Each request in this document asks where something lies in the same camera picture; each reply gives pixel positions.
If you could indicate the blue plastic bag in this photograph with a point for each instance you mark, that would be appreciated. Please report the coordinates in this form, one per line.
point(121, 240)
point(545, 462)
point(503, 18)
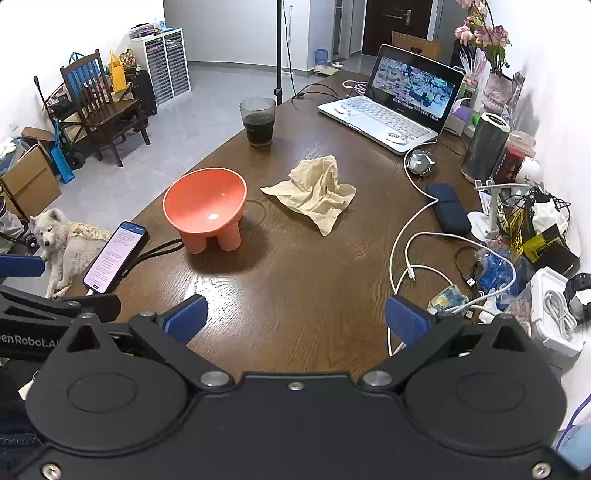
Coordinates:
point(491, 272)

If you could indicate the person's blue jeans leg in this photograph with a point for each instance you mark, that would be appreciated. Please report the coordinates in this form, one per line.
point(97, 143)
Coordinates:
point(14, 441)

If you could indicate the silver round gadget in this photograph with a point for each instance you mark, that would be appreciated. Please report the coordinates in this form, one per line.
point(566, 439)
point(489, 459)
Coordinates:
point(421, 162)

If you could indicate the yellow bag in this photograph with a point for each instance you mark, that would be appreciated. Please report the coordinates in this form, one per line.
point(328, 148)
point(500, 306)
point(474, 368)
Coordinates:
point(117, 74)

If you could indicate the black wristwatch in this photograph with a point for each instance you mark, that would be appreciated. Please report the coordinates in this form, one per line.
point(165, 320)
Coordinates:
point(579, 290)

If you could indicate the glass of dark drink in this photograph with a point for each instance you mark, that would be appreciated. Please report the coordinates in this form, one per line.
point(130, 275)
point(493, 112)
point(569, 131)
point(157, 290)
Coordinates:
point(258, 127)

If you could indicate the beige cleaning cloth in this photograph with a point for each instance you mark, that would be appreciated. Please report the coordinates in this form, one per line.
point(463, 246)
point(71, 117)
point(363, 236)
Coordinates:
point(318, 194)

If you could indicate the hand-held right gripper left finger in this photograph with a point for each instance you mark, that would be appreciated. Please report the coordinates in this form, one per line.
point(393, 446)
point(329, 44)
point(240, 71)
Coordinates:
point(187, 318)

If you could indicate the translucent water bottle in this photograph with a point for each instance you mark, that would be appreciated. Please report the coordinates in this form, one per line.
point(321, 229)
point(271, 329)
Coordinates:
point(577, 443)

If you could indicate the blue and yellow packet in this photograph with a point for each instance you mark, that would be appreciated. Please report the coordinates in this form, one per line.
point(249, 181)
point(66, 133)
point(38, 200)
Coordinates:
point(445, 300)

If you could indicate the dark wooden chair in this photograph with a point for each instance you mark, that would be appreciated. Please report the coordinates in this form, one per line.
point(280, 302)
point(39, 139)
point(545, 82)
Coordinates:
point(104, 110)

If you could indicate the red canister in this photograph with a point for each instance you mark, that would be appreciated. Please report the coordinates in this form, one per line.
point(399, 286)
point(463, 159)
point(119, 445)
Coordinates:
point(512, 161)

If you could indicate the white drawer cabinet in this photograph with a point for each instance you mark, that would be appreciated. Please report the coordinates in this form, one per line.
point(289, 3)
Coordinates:
point(166, 64)

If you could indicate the orange footed bowl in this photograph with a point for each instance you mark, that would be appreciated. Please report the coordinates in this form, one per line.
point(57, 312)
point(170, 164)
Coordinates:
point(203, 198)

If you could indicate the yellow and black package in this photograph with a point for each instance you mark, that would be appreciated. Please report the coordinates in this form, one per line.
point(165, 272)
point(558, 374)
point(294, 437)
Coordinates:
point(549, 249)

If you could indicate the pink flowers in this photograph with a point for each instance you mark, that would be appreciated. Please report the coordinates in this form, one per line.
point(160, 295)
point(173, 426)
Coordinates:
point(485, 34)

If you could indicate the silver laptop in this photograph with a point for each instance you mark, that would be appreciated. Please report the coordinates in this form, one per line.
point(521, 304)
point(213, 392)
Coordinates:
point(374, 117)

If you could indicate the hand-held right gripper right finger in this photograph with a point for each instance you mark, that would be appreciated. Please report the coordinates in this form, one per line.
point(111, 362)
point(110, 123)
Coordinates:
point(406, 321)

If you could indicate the flat cardboard box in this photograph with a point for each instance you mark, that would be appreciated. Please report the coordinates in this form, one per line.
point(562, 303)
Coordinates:
point(415, 41)

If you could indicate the glass flower vase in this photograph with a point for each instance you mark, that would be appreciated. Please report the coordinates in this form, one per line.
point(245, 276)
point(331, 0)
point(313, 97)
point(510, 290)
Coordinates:
point(496, 92)

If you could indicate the white plastic box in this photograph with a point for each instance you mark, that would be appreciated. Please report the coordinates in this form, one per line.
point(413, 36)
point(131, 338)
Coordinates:
point(547, 314)

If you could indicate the navy blue case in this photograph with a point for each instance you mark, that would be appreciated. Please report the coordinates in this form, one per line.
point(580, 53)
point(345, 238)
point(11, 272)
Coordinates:
point(448, 207)

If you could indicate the white fluffy dog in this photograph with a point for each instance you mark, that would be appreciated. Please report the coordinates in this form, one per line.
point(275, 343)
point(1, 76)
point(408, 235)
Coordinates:
point(69, 254)

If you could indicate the lavender box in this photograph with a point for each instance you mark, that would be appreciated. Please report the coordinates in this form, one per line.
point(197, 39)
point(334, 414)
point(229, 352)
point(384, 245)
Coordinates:
point(459, 122)

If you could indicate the patterned floor cushion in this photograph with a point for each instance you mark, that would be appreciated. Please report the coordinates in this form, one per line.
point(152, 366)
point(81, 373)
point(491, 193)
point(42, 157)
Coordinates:
point(90, 230)

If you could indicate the black smartphone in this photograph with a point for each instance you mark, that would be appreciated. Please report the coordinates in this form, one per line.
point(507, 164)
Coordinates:
point(115, 256)

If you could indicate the blue water jug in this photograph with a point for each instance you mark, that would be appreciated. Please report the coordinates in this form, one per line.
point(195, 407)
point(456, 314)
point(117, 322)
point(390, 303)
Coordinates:
point(322, 57)

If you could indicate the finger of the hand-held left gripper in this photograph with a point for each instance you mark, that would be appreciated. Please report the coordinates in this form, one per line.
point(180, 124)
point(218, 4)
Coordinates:
point(69, 305)
point(21, 266)

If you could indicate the dark brown door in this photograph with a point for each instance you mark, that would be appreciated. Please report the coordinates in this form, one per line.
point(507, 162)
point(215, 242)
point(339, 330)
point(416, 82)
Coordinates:
point(392, 23)

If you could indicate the grey cylinder speaker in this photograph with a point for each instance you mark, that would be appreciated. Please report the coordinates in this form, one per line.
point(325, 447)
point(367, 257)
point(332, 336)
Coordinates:
point(485, 147)

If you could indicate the black suitcase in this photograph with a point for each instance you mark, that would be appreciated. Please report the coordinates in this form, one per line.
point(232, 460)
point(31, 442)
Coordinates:
point(144, 92)

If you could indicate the white phone stand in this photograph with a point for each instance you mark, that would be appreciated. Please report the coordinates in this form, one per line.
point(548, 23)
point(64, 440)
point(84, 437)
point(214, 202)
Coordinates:
point(482, 221)

